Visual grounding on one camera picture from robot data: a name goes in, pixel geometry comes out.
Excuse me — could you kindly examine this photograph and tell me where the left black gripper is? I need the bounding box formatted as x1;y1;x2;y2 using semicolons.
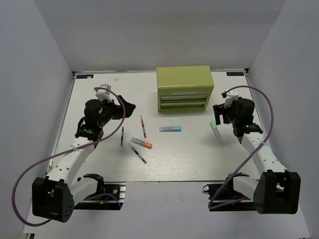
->
98;96;136;127

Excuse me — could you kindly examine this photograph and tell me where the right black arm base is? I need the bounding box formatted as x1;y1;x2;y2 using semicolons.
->
202;182;255;212

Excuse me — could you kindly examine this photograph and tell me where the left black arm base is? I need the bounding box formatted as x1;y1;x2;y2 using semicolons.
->
70;174;126;211

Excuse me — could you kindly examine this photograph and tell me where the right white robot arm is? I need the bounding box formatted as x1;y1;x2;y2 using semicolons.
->
208;97;301;214

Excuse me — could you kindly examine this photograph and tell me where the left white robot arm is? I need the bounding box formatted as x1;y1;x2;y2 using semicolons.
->
32;96;136;223

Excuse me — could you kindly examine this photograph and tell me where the green capped highlighter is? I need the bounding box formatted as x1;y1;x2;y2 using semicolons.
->
210;120;221;140

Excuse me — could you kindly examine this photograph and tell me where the red pen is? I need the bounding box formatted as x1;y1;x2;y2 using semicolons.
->
140;115;147;138

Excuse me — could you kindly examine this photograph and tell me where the blue pen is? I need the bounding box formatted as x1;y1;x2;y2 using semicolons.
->
120;127;124;146

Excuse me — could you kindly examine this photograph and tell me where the green pen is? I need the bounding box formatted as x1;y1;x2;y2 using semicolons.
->
128;143;147;164

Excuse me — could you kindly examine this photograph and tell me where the blue capped highlighter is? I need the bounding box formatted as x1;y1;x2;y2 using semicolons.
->
159;126;181;132

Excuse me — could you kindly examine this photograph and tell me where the orange capped highlighter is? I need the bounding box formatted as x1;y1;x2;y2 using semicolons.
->
130;137;153;149

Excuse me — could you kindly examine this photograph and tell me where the green metal drawer toolbox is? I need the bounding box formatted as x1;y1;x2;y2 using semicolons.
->
157;66;214;112

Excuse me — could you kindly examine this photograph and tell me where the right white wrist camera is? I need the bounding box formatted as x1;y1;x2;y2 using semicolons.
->
221;89;239;108

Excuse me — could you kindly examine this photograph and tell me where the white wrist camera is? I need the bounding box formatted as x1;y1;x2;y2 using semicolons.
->
94;84;112;103
221;89;239;108

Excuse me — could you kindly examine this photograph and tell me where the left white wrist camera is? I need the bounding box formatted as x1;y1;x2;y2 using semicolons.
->
94;84;112;103

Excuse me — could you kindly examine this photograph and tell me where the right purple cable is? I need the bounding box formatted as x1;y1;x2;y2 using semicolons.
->
208;85;274;211

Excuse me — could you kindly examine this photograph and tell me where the purple cable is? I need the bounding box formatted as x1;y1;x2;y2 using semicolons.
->
11;87;125;227
208;85;274;211

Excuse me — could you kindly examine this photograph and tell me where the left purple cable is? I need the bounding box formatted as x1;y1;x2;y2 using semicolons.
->
11;87;125;227

